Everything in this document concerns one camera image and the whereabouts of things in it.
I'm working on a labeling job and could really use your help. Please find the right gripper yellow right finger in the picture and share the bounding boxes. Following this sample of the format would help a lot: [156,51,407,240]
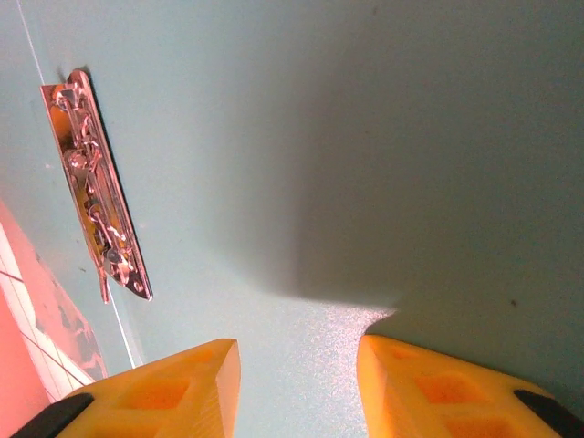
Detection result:
[357,334,584,438]

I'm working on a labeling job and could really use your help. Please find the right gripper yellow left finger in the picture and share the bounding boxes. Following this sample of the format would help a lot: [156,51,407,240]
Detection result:
[8,338,242,438]

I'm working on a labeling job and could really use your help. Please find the metal folder clip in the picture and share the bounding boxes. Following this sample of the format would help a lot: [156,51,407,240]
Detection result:
[39,68,154,305]

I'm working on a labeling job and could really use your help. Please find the teal file folder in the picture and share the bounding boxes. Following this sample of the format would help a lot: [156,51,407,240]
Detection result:
[0,0,584,438]

